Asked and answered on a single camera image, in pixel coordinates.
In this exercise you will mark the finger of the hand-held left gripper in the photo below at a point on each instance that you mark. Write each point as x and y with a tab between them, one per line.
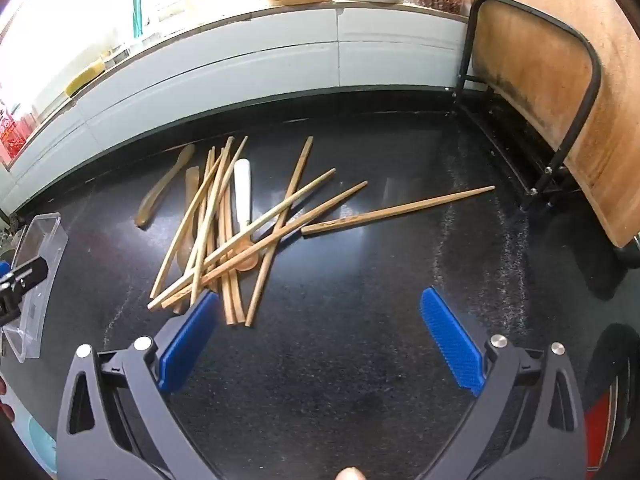
4	270
30	270

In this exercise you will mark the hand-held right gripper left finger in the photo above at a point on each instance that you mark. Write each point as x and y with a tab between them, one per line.
192	340

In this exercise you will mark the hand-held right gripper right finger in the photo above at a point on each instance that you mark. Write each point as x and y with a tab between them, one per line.
450	340

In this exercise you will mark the clear plastic container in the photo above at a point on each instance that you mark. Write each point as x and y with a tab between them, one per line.
50	240

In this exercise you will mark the long dark wooden spoon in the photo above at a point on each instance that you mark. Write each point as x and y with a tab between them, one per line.
160	190

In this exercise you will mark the pile of wooden chopsticks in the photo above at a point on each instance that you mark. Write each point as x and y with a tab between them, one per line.
298	180

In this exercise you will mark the person's left hand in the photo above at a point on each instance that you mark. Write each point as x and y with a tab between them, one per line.
6	412

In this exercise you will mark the person's right hand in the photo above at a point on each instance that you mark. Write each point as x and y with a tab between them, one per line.
350	475

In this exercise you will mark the red package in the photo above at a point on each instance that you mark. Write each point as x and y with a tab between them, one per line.
10	135

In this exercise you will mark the red and black appliance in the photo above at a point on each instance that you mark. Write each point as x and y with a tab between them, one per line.
600	420

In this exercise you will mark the light blue plate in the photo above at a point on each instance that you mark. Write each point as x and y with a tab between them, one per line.
42	440

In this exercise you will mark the dark round pot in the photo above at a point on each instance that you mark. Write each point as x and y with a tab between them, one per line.
627	249

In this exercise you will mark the yellow sponge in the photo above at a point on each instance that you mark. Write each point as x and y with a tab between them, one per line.
85	77

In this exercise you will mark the round wooden cutting board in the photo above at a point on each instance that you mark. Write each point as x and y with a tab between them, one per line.
540	60

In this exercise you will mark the black metal rack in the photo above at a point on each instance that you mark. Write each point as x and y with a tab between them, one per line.
595	80

